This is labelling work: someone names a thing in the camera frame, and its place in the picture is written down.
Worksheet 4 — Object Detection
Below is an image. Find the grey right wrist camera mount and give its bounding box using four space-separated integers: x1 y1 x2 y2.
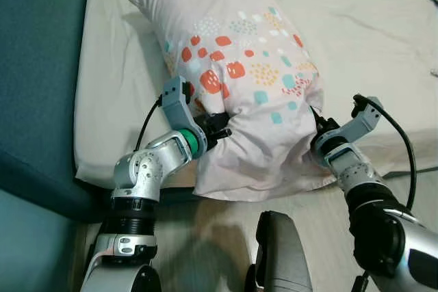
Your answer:
340 95 384 144

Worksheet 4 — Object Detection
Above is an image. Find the teal bed frame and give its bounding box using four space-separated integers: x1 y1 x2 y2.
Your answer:
0 0 96 292

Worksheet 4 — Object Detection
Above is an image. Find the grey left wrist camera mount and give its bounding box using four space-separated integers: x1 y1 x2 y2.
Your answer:
162 76 199 133

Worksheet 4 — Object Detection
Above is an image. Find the grey right robot leg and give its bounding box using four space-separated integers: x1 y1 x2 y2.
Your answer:
245 211 313 292

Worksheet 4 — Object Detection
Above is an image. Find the mattress with cream sheet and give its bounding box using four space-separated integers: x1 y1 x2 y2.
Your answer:
74 0 438 190

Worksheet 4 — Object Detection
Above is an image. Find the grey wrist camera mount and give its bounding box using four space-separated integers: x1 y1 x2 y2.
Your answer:
162 76 199 133
340 95 384 144

